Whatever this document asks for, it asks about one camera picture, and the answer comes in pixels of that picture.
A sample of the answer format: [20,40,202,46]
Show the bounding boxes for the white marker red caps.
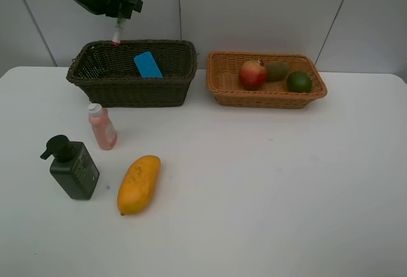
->
[112,15,127,46]

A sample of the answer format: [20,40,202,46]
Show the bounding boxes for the blue board eraser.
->
[134,51,163,78]

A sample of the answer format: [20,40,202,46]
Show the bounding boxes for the pink bottle white cap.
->
[87,103,117,150]

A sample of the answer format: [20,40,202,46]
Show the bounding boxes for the red green pomegranate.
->
[238,59,267,91]

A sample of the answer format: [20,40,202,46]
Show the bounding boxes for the brown kiwi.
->
[265,62,289,82]

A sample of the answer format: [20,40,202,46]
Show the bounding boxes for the dark green pump bottle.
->
[40,135,100,200]

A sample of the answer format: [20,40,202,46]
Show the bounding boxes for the yellow mango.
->
[117,155,161,216]

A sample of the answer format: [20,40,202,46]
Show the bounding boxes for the green lime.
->
[286,71,312,93]

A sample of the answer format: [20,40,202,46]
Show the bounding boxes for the dark brown wicker basket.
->
[66,39,197,108]

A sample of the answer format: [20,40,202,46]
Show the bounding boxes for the orange wicker basket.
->
[206,51,328,109]

